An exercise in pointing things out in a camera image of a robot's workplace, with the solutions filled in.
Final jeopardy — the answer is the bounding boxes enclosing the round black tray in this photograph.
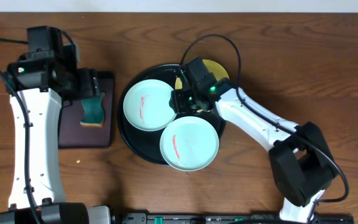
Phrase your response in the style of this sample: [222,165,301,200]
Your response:
[116,63,228,166]

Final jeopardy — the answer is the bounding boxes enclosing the yellow plate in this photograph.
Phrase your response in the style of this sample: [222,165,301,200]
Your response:
[174,58,230,113]

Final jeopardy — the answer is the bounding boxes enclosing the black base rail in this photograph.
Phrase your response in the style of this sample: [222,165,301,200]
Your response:
[120,213,355,224]

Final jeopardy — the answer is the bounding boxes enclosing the light green plate front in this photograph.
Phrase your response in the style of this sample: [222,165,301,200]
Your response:
[160,116,219,172]

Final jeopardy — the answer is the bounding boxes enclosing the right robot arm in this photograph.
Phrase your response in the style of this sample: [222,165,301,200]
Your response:
[170,58,339,223]

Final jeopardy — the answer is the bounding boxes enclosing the green sponge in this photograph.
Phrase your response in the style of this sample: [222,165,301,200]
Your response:
[80,92,105,127]

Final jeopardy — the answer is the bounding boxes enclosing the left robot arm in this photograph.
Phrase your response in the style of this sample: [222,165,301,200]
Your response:
[0,26,113,223]

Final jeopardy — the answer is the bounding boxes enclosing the light green plate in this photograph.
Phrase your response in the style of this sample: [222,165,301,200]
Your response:
[160,116,219,172]
[122,79,177,132]

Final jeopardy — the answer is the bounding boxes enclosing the rectangular black tray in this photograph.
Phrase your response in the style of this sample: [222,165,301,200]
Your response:
[58,72,115,149]

